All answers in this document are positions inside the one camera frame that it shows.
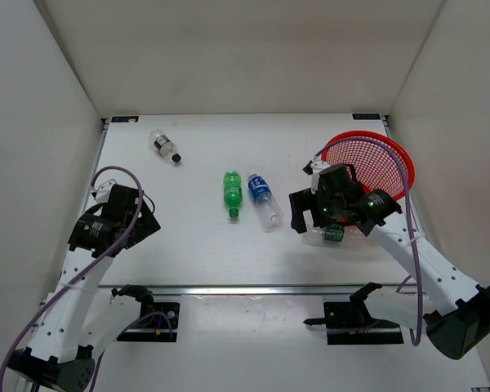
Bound green plastic bottle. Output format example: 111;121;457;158
223;171;243;220

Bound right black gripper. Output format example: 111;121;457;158
292;185;345;234

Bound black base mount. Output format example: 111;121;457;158
117;302;180;343
323;302;404;345

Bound small black cap bottle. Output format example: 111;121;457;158
149;130;182;165

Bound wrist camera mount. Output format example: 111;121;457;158
303;158;330;176
90;179;117;203

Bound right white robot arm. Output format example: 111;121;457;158
289;161;490;360

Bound red mesh plastic bin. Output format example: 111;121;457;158
320;130;417;246

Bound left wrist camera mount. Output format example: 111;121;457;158
90;179;117;203

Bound dark green label bottle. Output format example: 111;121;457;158
312;224;345;243

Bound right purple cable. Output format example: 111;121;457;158
314;137;425;347

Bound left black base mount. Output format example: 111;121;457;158
117;302;180;343

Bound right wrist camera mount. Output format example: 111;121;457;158
303;158;330;176

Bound left table label sticker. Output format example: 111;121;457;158
110;116;139;123

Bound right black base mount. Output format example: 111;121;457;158
323;302;404;345

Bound blue label clear bottle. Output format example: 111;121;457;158
247;173;284;232

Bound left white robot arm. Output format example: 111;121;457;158
6;185;160;391

